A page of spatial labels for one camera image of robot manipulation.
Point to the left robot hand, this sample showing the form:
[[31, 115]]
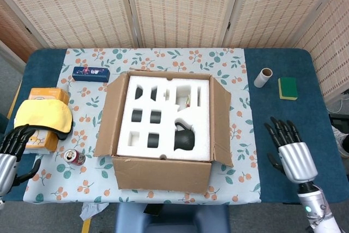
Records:
[[6, 170]]

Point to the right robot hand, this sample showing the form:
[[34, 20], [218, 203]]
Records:
[[295, 162]]

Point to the cardboard box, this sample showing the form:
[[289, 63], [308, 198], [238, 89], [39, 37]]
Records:
[[163, 175]]

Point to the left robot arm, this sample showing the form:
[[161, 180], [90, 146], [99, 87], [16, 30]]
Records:
[[2, 204]]

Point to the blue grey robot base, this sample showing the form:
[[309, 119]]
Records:
[[174, 220]]

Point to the white shoe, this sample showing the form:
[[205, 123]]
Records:
[[342, 140]]

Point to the black floor box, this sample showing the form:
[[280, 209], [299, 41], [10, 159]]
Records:
[[339, 121]]

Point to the dark blue table cover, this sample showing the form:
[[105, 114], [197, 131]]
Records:
[[280, 102]]

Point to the floral fruit print tablecloth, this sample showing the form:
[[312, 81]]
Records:
[[68, 186]]

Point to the yellow eye mask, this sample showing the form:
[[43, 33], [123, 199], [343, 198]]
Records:
[[41, 114]]

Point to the red soda can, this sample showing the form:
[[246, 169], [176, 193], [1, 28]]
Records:
[[77, 158]]

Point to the green and yellow sponge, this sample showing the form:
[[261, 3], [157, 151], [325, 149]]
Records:
[[287, 87]]

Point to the orange tissue pack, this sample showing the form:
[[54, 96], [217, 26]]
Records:
[[49, 95]]

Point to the cardboard tube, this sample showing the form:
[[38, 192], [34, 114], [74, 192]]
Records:
[[262, 78]]

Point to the crumpled white paper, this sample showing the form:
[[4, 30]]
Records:
[[91, 209]]

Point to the woven folding screen panel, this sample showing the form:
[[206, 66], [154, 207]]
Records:
[[330, 61], [68, 6], [278, 6], [180, 6], [13, 33]]

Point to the black teapot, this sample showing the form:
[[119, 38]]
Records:
[[185, 140]]

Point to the dark blue printed box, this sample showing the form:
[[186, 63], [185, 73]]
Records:
[[91, 74]]

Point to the white foam insert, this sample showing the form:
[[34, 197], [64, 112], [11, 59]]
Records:
[[166, 132]]

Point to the black cylindrical tea cup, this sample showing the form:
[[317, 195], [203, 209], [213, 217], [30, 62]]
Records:
[[137, 115], [153, 140], [155, 117]]

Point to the flat black device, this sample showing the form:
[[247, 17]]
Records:
[[152, 209]]

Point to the black tea bowl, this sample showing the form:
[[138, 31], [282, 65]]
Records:
[[154, 93], [139, 92]]

